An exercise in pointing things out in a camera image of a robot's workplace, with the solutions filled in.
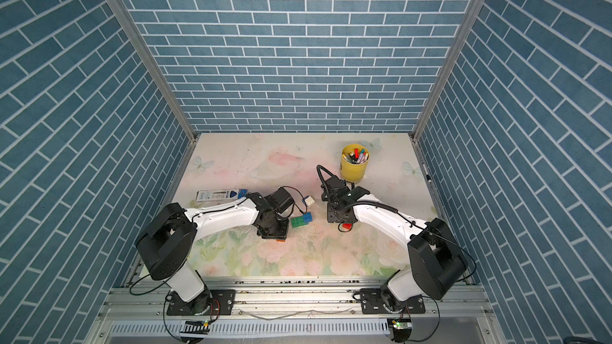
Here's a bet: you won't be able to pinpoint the aluminium rail frame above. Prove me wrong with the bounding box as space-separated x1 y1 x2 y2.
86 276 504 343

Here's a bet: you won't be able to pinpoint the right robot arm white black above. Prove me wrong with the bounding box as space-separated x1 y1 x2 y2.
322 192 468 311

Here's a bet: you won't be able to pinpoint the yellow pen cup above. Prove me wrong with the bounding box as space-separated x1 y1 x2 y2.
340 143 370 183

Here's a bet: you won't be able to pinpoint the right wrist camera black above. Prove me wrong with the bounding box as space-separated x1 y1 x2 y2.
317 165 354 202

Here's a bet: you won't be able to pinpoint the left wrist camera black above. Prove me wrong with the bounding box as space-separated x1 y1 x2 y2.
266 187 294 215

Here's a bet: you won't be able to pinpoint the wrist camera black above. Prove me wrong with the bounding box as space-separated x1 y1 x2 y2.
266 187 294 215
317 165 354 202

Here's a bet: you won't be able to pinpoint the white blue toothpaste box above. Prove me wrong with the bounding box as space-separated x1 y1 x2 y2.
195 189 248 204

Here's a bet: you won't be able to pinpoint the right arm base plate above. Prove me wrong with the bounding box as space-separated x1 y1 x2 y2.
352 288 426 315

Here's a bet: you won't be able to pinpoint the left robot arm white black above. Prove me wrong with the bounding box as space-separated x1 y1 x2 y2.
135 193 293 303

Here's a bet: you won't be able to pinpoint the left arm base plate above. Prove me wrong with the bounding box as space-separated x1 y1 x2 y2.
166 289 236 318

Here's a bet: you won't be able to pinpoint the green lego plate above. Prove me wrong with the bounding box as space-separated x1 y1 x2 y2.
290 216 309 229

